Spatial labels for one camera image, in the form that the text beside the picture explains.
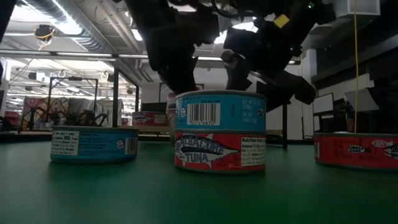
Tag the grey hanging sheet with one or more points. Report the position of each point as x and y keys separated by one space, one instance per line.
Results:
x=363 y=101

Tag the red label albacore tuna can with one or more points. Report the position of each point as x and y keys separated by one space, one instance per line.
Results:
x=217 y=152
x=149 y=119
x=342 y=152

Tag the black background monitor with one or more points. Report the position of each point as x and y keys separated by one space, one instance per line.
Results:
x=154 y=107

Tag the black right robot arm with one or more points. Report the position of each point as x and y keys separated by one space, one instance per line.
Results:
x=323 y=12

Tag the colourful patterned fabric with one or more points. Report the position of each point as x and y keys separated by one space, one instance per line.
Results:
x=34 y=112

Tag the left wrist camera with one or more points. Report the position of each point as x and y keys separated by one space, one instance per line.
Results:
x=208 y=25

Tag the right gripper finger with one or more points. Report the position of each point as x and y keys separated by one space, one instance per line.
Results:
x=292 y=90
x=238 y=74

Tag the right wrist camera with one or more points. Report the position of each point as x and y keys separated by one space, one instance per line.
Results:
x=241 y=39

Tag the white cover sheet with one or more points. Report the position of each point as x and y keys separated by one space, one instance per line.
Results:
x=84 y=107

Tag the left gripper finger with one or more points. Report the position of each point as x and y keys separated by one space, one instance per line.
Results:
x=180 y=79

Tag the blue label tuna can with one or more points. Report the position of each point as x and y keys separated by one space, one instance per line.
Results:
x=236 y=115
x=99 y=146

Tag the green table mat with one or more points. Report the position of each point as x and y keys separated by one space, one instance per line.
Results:
x=124 y=199

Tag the black metal table frame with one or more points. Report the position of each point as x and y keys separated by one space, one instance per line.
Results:
x=15 y=138

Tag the whiteboard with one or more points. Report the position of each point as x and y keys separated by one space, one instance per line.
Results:
x=323 y=104

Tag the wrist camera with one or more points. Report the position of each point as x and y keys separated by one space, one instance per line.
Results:
x=208 y=25
x=241 y=39

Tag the black ceiling camera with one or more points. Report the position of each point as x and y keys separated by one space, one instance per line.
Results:
x=43 y=32

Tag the black camera gantry frame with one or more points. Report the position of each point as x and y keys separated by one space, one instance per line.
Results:
x=74 y=79

